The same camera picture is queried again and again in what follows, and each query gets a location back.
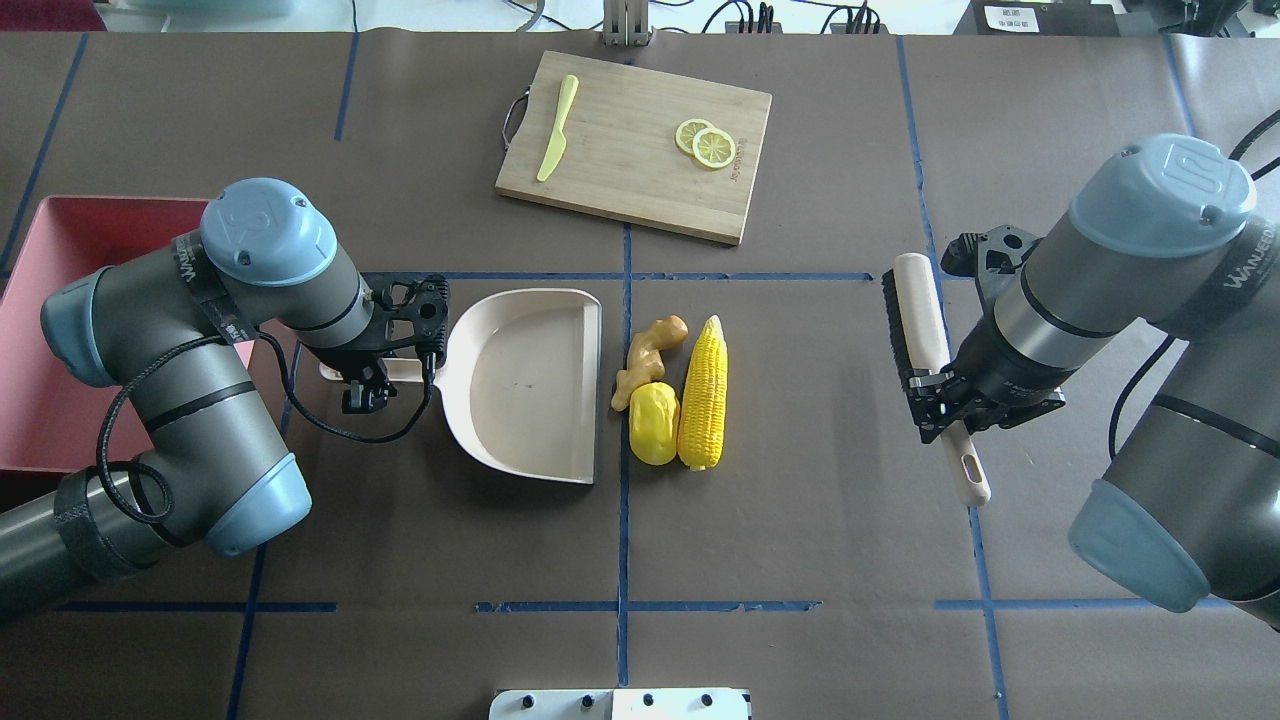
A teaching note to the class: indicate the lemon slice upper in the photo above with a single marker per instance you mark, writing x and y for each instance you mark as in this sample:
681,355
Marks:
686,132

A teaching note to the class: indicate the pink plastic bin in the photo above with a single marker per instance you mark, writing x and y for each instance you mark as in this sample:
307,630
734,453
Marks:
53,402

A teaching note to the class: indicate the aluminium frame post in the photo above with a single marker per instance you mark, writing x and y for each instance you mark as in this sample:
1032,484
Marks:
626,23

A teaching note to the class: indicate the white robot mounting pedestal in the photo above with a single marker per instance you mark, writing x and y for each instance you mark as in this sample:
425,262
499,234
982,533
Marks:
623,703

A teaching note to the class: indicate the lemon slice lower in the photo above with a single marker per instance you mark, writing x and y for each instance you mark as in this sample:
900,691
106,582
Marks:
713,148

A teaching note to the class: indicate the yellow plastic toy knife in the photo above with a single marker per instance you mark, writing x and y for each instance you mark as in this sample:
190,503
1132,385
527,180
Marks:
557,143

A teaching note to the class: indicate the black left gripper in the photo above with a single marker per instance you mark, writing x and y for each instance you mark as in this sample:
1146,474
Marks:
348,361

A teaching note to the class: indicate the tan toy ginger root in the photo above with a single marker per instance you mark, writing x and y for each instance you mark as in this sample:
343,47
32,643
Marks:
644,364

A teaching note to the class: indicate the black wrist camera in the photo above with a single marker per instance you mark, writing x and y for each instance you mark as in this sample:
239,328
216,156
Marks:
368,389
991,258

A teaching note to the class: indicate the wooden cutting board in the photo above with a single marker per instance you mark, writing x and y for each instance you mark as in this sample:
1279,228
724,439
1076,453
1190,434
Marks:
621,160

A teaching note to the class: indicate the beige plastic dustpan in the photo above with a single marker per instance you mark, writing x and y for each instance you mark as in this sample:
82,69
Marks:
519,384

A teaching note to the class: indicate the yellow toy corn cob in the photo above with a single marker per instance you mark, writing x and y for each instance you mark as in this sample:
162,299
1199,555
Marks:
701,433

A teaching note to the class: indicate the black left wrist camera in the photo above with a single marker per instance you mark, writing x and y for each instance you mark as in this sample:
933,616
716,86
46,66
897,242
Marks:
368,389

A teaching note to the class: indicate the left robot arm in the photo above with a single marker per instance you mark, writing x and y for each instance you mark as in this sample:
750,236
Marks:
187,451

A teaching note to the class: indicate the beige hand brush black bristles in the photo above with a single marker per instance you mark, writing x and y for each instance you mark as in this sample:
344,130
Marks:
918,339

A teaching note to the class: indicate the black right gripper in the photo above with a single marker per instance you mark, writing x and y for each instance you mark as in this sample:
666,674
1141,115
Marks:
985,368

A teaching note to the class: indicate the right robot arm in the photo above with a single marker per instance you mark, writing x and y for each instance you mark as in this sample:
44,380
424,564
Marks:
1165,232

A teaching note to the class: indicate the lemon slice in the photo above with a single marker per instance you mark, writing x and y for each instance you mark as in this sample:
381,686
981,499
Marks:
686,132
713,148

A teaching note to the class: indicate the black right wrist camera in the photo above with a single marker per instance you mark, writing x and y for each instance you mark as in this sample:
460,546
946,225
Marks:
991,258

